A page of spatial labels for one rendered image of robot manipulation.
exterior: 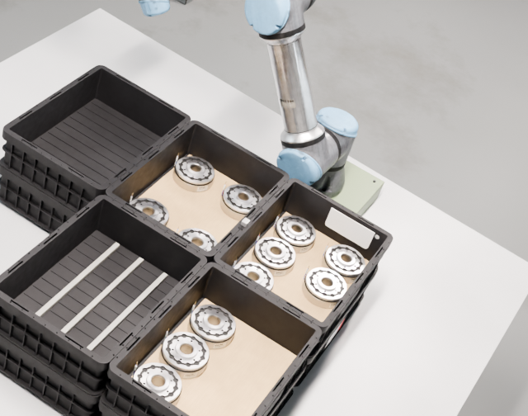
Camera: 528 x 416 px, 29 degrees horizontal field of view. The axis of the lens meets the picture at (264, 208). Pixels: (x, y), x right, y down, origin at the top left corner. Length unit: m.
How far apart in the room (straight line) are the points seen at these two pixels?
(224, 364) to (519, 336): 1.86
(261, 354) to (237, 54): 2.56
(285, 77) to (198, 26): 2.25
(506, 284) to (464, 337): 0.28
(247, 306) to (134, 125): 0.69
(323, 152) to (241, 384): 0.71
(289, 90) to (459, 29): 3.01
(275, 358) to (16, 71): 1.25
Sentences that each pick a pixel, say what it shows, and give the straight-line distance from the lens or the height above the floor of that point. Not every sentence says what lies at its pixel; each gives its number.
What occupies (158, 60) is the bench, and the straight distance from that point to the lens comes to 3.25.
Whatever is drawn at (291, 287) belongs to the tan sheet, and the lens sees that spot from 2.46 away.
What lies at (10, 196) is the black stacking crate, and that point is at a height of 0.73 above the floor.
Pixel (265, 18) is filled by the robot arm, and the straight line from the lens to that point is 2.49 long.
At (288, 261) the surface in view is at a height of 0.86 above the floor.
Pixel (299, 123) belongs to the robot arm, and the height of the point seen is 1.03.
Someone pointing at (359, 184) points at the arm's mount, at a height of 0.76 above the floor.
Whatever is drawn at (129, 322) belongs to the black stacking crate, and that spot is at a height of 0.83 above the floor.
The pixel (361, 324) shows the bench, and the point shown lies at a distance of 2.64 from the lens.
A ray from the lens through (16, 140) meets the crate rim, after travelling 2.50.
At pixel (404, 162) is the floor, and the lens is 4.41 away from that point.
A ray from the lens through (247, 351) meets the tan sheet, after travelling 2.29.
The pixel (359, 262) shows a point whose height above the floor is 0.86.
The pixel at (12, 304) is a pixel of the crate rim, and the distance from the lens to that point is 2.13.
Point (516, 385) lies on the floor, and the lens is 3.75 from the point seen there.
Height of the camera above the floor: 2.54
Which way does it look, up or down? 40 degrees down
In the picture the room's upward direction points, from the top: 20 degrees clockwise
